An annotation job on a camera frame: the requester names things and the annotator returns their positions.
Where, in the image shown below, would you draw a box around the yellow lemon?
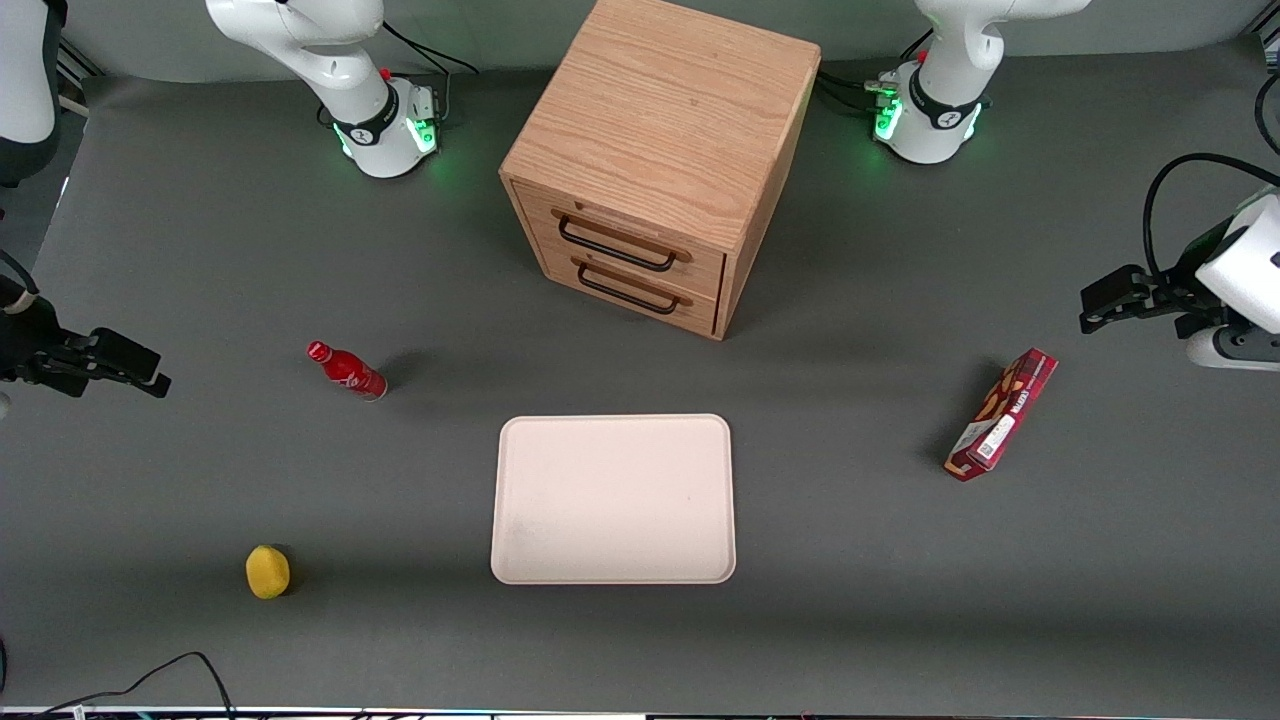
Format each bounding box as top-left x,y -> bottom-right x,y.
245,544 -> 292,601

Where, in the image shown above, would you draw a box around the long black drawer handle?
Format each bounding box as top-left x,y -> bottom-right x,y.
557,214 -> 680,274

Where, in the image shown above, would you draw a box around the red coke bottle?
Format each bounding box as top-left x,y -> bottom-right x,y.
306,340 -> 389,402

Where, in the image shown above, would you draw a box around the beige rectangular tray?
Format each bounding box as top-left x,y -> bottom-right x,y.
490,413 -> 738,586

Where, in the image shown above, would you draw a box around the black right arm base cable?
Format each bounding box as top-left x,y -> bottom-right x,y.
380,20 -> 481,126

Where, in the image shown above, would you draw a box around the short wooden drawer front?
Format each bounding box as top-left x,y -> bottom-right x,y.
540,240 -> 723,337

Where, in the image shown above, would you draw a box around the black left arm base cables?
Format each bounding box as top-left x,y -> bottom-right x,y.
815,68 -> 903,117

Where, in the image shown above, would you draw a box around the short black drawer handle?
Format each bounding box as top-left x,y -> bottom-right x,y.
576,259 -> 684,318

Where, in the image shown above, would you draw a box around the black hanging cable loop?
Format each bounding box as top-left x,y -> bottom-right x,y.
1254,70 -> 1280,157

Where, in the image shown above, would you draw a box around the red tartan shortbread box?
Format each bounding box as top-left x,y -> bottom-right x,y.
944,347 -> 1059,483

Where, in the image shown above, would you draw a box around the oak wooden drawer cabinet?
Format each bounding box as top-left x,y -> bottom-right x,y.
499,0 -> 823,342

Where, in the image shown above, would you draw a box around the aluminium frame profile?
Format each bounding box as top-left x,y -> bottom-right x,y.
58,38 -> 107,117

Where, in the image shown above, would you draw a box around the tall wooden drawer front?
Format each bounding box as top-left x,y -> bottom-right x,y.
518,186 -> 729,301

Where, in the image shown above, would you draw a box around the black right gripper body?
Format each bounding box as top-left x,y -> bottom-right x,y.
0,296 -> 67,388

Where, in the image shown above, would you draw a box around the black left arm wrist cable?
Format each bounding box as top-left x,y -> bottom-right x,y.
1143,153 -> 1280,283

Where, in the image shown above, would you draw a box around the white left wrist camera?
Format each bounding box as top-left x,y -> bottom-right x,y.
1186,324 -> 1280,373

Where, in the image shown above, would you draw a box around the black cable at table edge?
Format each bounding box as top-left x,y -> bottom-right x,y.
0,651 -> 238,720

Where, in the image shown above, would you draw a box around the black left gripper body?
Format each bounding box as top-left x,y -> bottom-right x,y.
1148,215 -> 1251,326

